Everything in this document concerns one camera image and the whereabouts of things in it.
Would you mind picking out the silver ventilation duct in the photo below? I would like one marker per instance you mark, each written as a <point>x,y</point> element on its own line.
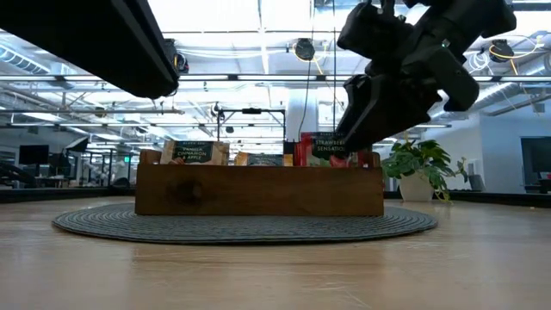
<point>495,97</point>

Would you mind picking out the black monitor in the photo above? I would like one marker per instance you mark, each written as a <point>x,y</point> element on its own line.
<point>33,154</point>

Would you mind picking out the green potted plant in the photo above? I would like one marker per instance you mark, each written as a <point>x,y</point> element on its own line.
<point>424,161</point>

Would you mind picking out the grey round woven placemat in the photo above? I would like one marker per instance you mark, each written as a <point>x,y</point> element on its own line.
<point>245,226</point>

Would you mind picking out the white building column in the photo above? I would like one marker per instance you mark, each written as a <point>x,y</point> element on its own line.
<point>301,116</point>

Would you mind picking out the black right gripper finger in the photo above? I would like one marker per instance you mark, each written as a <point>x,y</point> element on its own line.
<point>356,103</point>
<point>396,116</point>

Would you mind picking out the black gantry frame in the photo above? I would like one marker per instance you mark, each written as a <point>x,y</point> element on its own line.
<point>251,110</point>

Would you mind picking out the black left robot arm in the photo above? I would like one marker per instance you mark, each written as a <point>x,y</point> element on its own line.
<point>99,43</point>

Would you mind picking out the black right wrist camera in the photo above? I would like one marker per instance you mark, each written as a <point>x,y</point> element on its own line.
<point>374,30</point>

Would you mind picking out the red strawberry tea packet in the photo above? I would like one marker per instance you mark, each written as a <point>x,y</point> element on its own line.
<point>320,148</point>

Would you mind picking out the black aluminium table frame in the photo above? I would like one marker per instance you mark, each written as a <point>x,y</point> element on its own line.
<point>64,194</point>

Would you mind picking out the black rectangular screen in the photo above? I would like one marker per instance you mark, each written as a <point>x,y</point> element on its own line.
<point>288,147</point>

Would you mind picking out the brown wooden tea box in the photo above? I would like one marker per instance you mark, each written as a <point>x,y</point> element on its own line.
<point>258,191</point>

